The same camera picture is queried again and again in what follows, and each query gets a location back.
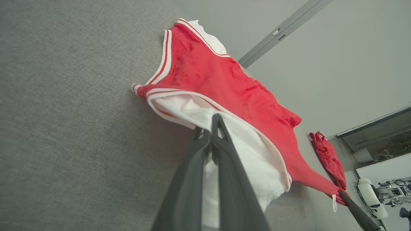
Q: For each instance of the dark framed window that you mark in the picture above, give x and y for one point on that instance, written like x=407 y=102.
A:
x=382 y=134

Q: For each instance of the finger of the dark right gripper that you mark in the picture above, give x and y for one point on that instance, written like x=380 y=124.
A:
x=361 y=216

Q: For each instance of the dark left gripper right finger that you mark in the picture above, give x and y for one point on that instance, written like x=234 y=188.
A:
x=234 y=192

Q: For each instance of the grey background robot machine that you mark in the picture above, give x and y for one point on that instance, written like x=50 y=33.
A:
x=396 y=192

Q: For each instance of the grey wall partition post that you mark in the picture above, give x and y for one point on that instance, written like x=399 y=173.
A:
x=282 y=30

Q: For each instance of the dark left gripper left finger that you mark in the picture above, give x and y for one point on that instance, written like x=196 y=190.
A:
x=189 y=186

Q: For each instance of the white cylindrical machine part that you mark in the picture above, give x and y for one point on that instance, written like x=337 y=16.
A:
x=372 y=199

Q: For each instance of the red basketball jersey white trim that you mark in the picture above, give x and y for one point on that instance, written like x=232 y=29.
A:
x=218 y=80

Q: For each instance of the grey fabric sofa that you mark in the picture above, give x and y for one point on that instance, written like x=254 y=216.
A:
x=80 y=128

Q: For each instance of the red shorts with white trim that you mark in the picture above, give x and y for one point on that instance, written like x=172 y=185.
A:
x=330 y=160

